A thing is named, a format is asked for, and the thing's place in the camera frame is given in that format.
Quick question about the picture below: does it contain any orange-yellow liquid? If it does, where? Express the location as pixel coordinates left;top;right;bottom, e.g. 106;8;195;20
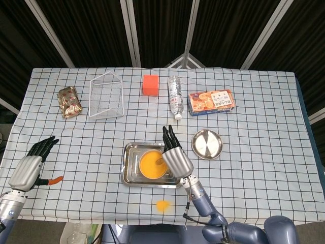
140;151;168;178

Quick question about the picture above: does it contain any rectangular stainless steel tray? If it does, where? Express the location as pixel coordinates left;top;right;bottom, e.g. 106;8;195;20
121;142;182;189

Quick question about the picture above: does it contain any white wire mesh basket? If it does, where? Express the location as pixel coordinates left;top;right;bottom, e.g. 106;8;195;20
88;71;125;120

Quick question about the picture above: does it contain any black folding partition screen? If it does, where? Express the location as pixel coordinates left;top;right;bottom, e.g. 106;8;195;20
0;0;325;125

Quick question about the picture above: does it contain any orange and blue cardboard box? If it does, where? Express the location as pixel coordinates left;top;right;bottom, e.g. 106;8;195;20
187;88;236;117

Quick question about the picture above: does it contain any white round bowl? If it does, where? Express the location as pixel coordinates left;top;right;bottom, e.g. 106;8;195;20
139;149;169;179

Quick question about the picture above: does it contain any clear plastic bag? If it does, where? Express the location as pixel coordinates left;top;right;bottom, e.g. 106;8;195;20
60;223;102;244

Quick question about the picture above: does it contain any blue-grey robot torso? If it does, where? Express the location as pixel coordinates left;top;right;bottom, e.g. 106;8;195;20
101;223;206;244

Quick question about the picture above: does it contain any clear plastic water bottle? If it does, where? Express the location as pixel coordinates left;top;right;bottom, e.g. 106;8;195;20
167;75;185;120

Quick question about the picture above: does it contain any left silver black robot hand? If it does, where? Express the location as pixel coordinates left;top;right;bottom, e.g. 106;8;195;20
8;136;63;193

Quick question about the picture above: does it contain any yellow powder pile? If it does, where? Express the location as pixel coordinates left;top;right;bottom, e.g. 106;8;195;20
154;199;173;213

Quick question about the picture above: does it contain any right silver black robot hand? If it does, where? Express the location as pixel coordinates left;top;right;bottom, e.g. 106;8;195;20
161;125;194;178

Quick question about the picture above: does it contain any white metal frame stand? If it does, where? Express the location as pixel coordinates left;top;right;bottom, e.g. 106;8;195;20
164;52;206;69

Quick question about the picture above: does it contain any gold foil snack bag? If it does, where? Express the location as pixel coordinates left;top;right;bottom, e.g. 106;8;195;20
56;86;83;119

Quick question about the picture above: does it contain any black cable with plug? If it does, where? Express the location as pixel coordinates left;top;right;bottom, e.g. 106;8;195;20
182;203;229;227

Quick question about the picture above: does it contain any orange foam cube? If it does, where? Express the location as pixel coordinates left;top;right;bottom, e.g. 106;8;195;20
141;74;160;97

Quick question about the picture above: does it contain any round stainless steel plate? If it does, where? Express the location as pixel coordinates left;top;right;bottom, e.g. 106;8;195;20
191;129;224;161

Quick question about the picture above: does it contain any checked light blue tablecloth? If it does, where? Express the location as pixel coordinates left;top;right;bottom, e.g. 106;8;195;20
0;66;325;226

